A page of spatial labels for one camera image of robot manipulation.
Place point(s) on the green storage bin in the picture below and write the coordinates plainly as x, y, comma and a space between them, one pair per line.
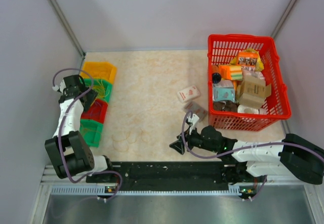
103, 88
91, 132

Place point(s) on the brown cardboard box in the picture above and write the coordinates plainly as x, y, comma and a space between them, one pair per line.
253, 92

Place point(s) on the pink tissue packet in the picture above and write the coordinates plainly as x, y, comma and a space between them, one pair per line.
189, 93

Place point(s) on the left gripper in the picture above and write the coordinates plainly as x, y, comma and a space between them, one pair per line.
91, 96

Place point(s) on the black bottle cap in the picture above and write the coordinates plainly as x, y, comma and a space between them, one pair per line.
216, 78

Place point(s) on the clear plastic packet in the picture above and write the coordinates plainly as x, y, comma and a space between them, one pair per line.
196, 109

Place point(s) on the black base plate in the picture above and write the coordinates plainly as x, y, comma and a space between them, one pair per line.
182, 176

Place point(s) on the red storage bin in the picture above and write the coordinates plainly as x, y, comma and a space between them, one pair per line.
97, 111

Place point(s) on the yellow plastic bag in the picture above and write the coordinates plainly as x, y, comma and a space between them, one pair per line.
259, 66

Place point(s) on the upper green storage bin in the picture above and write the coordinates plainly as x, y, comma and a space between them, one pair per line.
103, 88

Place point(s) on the pink wrapped pack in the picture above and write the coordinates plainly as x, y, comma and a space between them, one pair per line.
250, 72

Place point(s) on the yellow storage bin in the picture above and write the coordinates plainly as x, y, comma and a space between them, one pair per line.
100, 70

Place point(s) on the teal tissue pack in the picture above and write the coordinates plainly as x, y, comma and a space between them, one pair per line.
223, 91

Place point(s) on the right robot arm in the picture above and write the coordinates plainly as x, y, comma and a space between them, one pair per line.
291, 156

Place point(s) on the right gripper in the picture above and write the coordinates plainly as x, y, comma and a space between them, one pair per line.
183, 138

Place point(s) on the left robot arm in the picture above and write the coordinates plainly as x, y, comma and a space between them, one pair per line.
67, 149

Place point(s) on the lower green storage bin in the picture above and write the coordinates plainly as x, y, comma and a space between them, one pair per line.
91, 132

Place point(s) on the orange sponge pack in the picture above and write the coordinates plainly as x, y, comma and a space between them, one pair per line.
231, 72

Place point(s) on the red plastic basket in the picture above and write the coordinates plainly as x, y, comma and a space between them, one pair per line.
222, 48

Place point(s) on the orange snack box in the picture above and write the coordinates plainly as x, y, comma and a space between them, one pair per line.
247, 59

